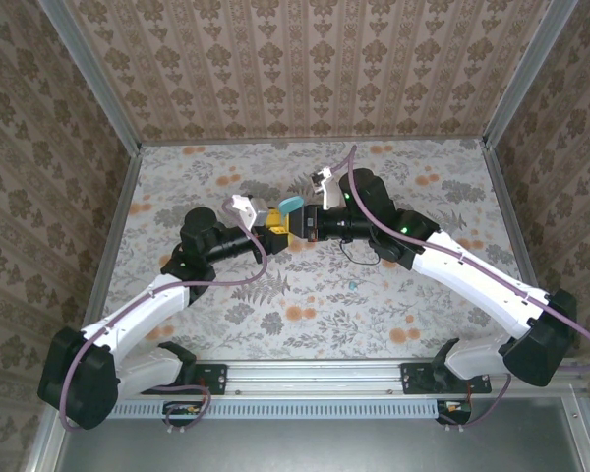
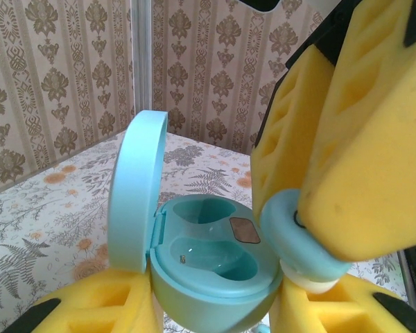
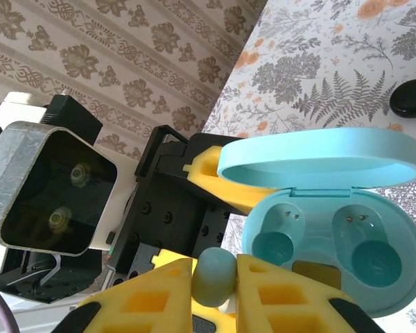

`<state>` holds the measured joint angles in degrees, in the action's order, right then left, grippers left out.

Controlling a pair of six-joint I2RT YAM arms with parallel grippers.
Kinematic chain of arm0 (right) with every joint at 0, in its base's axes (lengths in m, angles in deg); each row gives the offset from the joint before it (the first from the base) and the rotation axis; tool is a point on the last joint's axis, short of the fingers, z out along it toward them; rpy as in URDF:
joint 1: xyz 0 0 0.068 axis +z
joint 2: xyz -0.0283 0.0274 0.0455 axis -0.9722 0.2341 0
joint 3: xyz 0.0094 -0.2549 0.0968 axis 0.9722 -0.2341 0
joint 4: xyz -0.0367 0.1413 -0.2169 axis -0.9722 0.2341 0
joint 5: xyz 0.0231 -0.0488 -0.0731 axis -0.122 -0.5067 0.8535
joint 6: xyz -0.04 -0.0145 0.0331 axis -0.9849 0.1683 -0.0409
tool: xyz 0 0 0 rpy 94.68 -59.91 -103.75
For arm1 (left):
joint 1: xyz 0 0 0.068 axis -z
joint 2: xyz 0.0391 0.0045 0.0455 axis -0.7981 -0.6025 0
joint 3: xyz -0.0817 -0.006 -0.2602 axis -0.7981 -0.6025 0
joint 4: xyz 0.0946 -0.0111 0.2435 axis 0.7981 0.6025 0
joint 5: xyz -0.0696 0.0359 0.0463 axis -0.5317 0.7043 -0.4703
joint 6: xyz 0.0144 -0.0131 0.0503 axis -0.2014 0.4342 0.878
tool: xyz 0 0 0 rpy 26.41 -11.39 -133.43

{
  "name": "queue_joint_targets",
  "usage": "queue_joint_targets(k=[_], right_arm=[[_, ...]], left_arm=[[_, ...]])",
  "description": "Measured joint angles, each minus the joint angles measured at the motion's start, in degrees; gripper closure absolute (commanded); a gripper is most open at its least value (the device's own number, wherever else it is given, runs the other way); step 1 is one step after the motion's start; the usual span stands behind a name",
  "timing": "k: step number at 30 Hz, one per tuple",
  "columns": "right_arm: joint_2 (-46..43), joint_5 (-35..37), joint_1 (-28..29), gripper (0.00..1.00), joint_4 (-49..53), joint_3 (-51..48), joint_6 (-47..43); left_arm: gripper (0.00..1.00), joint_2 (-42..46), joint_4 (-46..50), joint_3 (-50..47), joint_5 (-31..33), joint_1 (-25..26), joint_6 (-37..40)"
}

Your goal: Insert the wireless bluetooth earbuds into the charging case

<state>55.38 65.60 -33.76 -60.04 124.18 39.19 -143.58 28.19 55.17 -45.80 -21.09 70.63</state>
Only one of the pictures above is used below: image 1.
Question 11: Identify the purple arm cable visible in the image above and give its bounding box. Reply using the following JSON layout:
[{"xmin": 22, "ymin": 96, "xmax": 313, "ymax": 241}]
[
  {"xmin": 331, "ymin": 144, "xmax": 590, "ymax": 428},
  {"xmin": 58, "ymin": 199, "xmax": 269, "ymax": 433}
]

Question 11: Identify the white slotted cable duct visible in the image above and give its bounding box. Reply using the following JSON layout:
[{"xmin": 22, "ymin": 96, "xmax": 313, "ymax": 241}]
[{"xmin": 112, "ymin": 398, "xmax": 442, "ymax": 420}]

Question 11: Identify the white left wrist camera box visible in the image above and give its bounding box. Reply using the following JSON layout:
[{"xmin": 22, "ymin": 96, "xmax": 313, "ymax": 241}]
[{"xmin": 229, "ymin": 194, "xmax": 272, "ymax": 231}]

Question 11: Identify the aluminium front rail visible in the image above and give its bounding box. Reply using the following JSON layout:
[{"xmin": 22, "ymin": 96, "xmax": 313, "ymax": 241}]
[{"xmin": 112, "ymin": 358, "xmax": 586, "ymax": 398}]

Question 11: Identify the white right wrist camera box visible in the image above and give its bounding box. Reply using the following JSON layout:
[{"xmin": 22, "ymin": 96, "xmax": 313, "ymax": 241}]
[{"xmin": 309, "ymin": 165, "xmax": 349, "ymax": 210}]

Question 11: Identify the grey metal sheet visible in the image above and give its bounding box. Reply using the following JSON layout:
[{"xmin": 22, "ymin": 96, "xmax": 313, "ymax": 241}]
[{"xmin": 53, "ymin": 396, "xmax": 589, "ymax": 472}]

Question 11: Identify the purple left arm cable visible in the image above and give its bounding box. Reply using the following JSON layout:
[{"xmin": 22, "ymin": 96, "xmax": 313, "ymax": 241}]
[{"xmin": 58, "ymin": 199, "xmax": 269, "ymax": 433}]

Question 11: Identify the aluminium side rail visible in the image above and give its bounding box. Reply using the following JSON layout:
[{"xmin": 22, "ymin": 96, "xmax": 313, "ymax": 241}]
[
  {"xmin": 78, "ymin": 152, "xmax": 144, "ymax": 340},
  {"xmin": 481, "ymin": 145, "xmax": 547, "ymax": 306}
]

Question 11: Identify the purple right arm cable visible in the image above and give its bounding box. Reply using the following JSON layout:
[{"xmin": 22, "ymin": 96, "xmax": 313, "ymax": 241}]
[{"xmin": 331, "ymin": 144, "xmax": 590, "ymax": 428}]

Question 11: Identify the floral patterned tablecloth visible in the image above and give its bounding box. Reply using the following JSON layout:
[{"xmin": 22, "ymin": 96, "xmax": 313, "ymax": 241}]
[{"xmin": 90, "ymin": 139, "xmax": 547, "ymax": 360}]

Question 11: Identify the black connector box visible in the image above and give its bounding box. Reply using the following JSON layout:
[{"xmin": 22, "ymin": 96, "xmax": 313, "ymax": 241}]
[
  {"xmin": 436, "ymin": 398, "xmax": 474, "ymax": 425},
  {"xmin": 162, "ymin": 400, "xmax": 204, "ymax": 428}
]

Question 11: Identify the aluminium frame corner post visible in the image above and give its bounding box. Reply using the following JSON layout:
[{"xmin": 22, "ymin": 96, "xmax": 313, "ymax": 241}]
[
  {"xmin": 34, "ymin": 0, "xmax": 144, "ymax": 156},
  {"xmin": 481, "ymin": 0, "xmax": 581, "ymax": 151}
]

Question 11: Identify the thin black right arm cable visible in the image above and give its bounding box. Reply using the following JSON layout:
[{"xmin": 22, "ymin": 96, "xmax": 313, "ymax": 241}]
[{"xmin": 337, "ymin": 237, "xmax": 381, "ymax": 266}]

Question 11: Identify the teal earbud charging case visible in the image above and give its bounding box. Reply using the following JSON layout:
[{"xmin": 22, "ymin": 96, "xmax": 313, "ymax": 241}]
[{"xmin": 278, "ymin": 195, "xmax": 305, "ymax": 217}]

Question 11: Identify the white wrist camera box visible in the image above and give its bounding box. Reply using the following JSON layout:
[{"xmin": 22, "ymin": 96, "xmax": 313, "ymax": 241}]
[
  {"xmin": 309, "ymin": 165, "xmax": 349, "ymax": 210},
  {"xmin": 229, "ymin": 194, "xmax": 272, "ymax": 231}
]

